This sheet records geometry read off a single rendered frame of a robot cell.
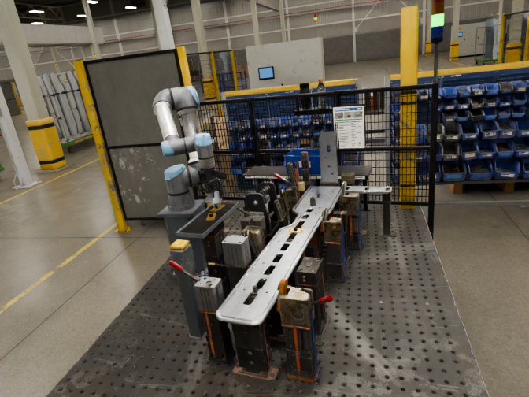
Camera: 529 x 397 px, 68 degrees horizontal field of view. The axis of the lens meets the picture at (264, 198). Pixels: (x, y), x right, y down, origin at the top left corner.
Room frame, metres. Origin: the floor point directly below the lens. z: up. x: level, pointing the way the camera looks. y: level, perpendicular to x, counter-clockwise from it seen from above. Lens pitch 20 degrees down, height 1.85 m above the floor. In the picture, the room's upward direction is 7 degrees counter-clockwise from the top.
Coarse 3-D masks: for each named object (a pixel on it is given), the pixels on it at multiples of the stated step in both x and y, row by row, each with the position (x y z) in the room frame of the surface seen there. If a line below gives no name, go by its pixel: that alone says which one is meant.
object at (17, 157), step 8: (0, 88) 7.39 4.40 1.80; (0, 96) 7.34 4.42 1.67; (0, 104) 7.29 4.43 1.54; (0, 112) 7.24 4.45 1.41; (8, 112) 7.39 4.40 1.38; (0, 120) 7.29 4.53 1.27; (8, 120) 7.33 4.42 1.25; (8, 128) 7.28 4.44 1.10; (8, 136) 7.28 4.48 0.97; (16, 136) 7.38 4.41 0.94; (8, 144) 7.29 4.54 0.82; (16, 144) 7.32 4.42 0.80; (16, 152) 7.27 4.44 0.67; (16, 160) 7.28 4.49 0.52; (24, 160) 7.39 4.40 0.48; (16, 168) 7.29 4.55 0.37; (24, 168) 7.34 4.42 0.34; (24, 176) 7.27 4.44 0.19; (24, 184) 7.28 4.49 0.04; (32, 184) 7.28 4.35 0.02
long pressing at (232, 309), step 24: (312, 192) 2.29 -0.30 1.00; (336, 192) 2.24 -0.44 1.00; (312, 216) 1.93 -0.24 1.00; (264, 264) 1.48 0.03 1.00; (288, 264) 1.46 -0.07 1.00; (240, 288) 1.32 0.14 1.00; (264, 288) 1.30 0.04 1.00; (216, 312) 1.18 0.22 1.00; (240, 312) 1.17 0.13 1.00; (264, 312) 1.16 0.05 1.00
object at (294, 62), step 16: (256, 48) 8.90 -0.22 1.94; (272, 48) 8.81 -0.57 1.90; (288, 48) 8.72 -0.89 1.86; (304, 48) 8.63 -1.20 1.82; (320, 48) 8.55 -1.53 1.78; (256, 64) 8.91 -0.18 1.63; (272, 64) 8.81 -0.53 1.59; (288, 64) 8.72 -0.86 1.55; (304, 64) 8.64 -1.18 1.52; (320, 64) 8.54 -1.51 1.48; (256, 80) 8.92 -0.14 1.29; (272, 80) 8.82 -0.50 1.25; (288, 80) 8.73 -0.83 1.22; (304, 80) 8.64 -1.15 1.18
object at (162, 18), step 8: (152, 0) 6.38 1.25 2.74; (160, 0) 6.35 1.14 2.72; (160, 8) 6.36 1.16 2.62; (160, 16) 6.36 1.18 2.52; (168, 16) 6.48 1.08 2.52; (160, 24) 6.37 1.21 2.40; (168, 24) 6.43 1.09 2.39; (160, 32) 6.38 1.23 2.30; (168, 32) 6.38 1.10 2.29; (160, 40) 6.38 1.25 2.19; (168, 40) 6.35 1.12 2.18; (168, 48) 6.35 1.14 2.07
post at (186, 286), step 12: (180, 252) 1.42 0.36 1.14; (192, 252) 1.47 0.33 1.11; (180, 264) 1.43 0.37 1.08; (192, 264) 1.46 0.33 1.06; (180, 276) 1.44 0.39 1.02; (180, 288) 1.44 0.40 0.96; (192, 288) 1.44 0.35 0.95; (192, 300) 1.42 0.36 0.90; (192, 312) 1.43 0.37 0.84; (192, 324) 1.44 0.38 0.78; (204, 324) 1.46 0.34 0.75; (192, 336) 1.44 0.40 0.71; (204, 336) 1.43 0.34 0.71
